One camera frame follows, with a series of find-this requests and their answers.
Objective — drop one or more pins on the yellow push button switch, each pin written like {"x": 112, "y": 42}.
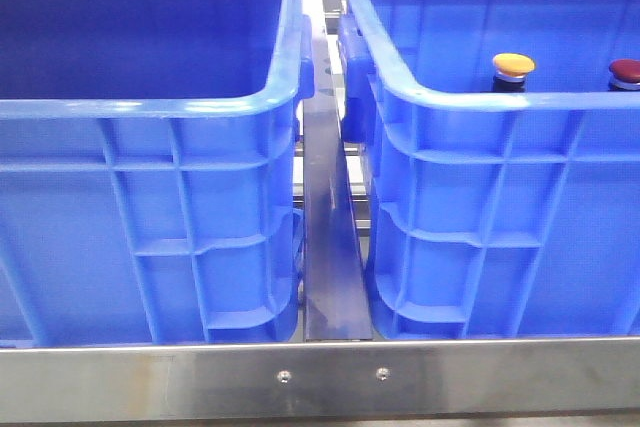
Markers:
{"x": 511, "y": 71}

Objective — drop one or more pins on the red push button switch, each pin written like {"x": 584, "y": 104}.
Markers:
{"x": 625, "y": 75}

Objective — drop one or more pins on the blue plastic bin right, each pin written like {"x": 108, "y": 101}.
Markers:
{"x": 498, "y": 215}

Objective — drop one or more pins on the blue plastic bin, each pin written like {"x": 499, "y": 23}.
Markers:
{"x": 498, "y": 215}
{"x": 147, "y": 151}

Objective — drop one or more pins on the blue plastic bin left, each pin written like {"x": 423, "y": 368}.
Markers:
{"x": 147, "y": 151}

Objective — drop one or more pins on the steel divider rail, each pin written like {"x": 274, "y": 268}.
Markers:
{"x": 336, "y": 304}

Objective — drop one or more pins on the steel rack frame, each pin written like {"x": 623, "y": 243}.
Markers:
{"x": 344, "y": 379}

